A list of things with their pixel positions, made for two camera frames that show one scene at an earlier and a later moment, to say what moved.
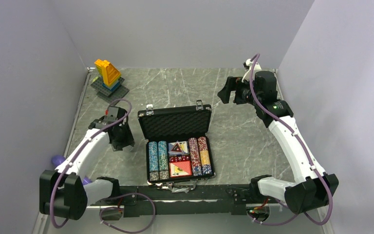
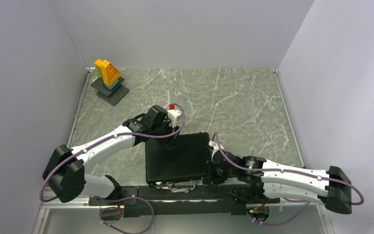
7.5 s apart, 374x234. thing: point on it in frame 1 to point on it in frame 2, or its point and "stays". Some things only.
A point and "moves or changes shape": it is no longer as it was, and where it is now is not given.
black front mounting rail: [147, 201] stays
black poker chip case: [178, 153] moves or changes shape
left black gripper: [128, 140] to [171, 142]
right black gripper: [233, 84] to [210, 177]
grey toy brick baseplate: [113, 96] stays
